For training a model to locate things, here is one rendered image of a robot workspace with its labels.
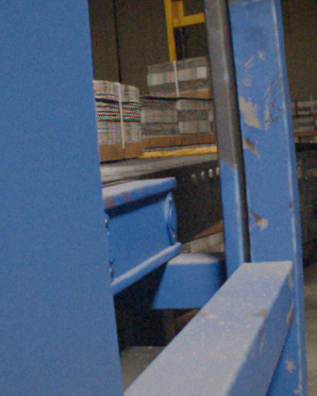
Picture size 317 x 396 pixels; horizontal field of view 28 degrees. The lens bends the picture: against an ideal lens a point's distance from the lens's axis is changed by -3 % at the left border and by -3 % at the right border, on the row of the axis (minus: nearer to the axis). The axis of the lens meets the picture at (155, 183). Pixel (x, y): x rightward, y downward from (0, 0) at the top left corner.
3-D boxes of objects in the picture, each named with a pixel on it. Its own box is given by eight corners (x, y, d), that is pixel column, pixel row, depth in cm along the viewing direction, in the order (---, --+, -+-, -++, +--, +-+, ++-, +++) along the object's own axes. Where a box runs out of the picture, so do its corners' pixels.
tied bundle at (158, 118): (80, 155, 313) (76, 107, 312) (117, 151, 337) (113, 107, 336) (146, 149, 292) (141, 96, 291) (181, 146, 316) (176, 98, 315)
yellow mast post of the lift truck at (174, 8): (186, 262, 421) (162, -10, 411) (193, 259, 428) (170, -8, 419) (198, 262, 415) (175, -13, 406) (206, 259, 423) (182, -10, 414)
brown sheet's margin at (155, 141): (80, 153, 313) (80, 144, 313) (117, 150, 337) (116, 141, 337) (147, 147, 292) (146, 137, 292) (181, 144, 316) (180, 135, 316)
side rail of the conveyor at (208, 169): (258, 187, 213) (256, 149, 212) (275, 185, 211) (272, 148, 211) (109, 270, 85) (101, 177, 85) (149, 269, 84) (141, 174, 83)
